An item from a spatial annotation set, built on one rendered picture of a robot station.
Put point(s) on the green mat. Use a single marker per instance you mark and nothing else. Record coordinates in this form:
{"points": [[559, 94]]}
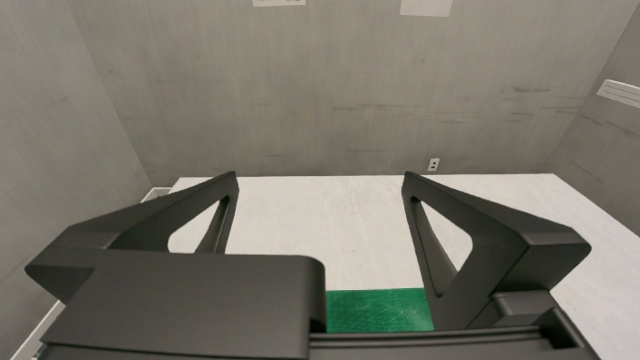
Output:
{"points": [[378, 310]]}

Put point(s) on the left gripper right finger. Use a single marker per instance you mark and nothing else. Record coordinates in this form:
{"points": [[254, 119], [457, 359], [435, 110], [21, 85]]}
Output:
{"points": [[513, 251]]}

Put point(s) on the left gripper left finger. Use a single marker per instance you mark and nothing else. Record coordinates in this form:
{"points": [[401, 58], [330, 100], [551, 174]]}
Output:
{"points": [[148, 226]]}

